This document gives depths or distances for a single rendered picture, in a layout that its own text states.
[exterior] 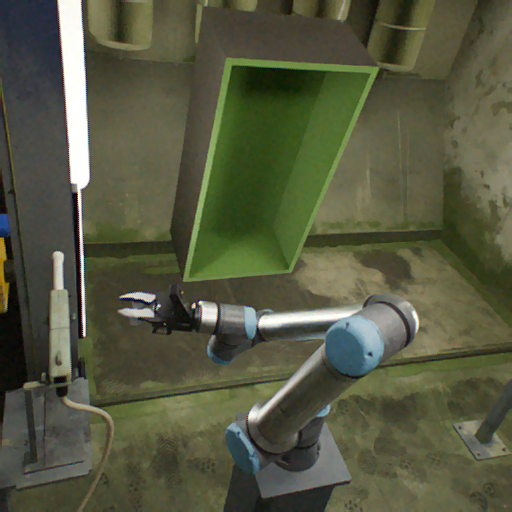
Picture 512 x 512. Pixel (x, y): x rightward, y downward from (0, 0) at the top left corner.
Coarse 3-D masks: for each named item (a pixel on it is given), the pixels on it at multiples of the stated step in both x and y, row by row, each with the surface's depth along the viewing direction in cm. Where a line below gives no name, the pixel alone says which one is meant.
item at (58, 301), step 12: (60, 252) 163; (60, 264) 159; (60, 276) 154; (60, 288) 150; (48, 300) 146; (60, 300) 145; (48, 312) 142; (60, 312) 142; (60, 324) 138; (60, 336) 135; (60, 348) 132; (60, 360) 127; (60, 372) 127; (60, 384) 128; (60, 396) 146
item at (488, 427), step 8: (504, 392) 256; (496, 400) 261; (504, 400) 257; (496, 408) 262; (504, 408) 258; (488, 416) 267; (496, 416) 262; (504, 416) 263; (488, 424) 267; (496, 424) 266; (480, 432) 273; (488, 432) 269; (480, 440) 273; (488, 440) 274
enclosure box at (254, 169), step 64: (256, 64) 186; (320, 64) 194; (192, 128) 228; (256, 128) 251; (320, 128) 247; (192, 192) 236; (256, 192) 284; (320, 192) 251; (192, 256) 279; (256, 256) 290
